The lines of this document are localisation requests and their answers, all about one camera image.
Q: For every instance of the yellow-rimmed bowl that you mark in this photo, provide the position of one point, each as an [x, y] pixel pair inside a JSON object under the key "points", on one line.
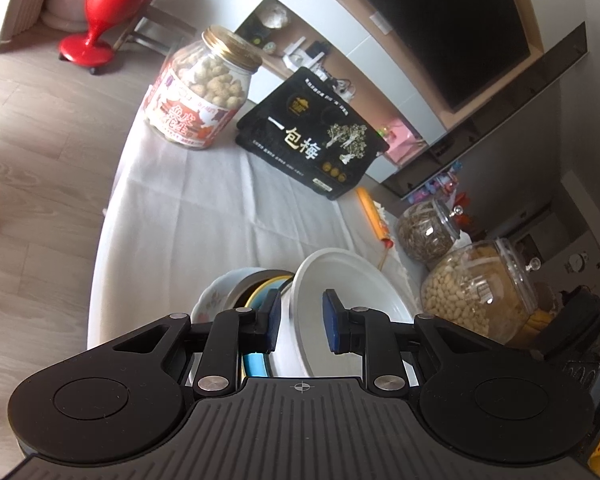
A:
{"points": [[252, 299]]}

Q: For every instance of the black snack bag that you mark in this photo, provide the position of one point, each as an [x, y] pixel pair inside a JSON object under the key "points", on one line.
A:
{"points": [[300, 135]]}

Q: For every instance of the gold-lidded glass jar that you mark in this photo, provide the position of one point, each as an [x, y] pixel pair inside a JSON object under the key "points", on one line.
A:
{"points": [[200, 90]]}

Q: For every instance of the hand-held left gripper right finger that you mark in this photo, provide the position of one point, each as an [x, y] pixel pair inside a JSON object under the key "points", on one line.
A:
{"points": [[332, 320]]}

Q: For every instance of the shell ornament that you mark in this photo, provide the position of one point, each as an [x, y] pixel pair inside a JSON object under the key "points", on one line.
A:
{"points": [[275, 15]]}

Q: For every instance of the wooden chopstick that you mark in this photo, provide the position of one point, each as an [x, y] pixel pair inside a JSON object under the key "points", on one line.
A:
{"points": [[382, 257]]}

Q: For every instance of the colourful toys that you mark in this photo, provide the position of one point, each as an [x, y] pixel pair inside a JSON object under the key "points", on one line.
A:
{"points": [[442, 185]]}

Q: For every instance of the white router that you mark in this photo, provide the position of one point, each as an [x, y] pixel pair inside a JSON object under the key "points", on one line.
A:
{"points": [[305, 52]]}

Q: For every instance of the white floral bowl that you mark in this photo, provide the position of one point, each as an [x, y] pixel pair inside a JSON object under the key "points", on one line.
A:
{"points": [[212, 300]]}

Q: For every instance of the glass jar of peanuts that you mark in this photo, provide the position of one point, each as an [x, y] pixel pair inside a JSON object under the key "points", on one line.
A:
{"points": [[470, 295]]}

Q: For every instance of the black television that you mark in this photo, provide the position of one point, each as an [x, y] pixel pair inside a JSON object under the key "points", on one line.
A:
{"points": [[455, 20]]}

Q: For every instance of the orange stick tool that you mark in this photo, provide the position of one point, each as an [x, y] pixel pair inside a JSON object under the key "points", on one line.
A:
{"points": [[372, 215]]}

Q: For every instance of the white tablecloth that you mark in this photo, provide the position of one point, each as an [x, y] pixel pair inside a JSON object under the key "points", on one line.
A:
{"points": [[205, 210]]}

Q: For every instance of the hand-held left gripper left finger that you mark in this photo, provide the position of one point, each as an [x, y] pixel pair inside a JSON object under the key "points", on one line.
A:
{"points": [[272, 320]]}

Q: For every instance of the glass jar of sunflower seeds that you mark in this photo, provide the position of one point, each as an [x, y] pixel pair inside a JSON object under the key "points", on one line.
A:
{"points": [[425, 235]]}

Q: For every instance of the blue bowl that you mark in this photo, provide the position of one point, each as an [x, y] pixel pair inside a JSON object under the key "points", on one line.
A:
{"points": [[255, 365]]}

